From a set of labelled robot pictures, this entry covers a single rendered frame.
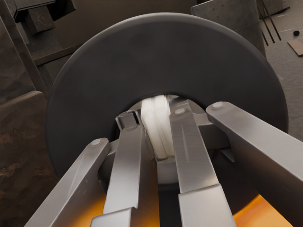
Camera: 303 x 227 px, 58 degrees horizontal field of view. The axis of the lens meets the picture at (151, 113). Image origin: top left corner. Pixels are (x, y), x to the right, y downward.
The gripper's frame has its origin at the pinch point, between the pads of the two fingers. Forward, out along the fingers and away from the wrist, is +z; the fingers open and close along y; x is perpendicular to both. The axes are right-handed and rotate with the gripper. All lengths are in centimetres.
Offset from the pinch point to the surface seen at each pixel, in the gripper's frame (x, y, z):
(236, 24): -35, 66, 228
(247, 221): -8.9, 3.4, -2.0
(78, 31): -5, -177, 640
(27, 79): 1.7, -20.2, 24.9
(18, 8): 54, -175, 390
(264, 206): -8.0, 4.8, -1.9
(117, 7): 16, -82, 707
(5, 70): 4.2, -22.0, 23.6
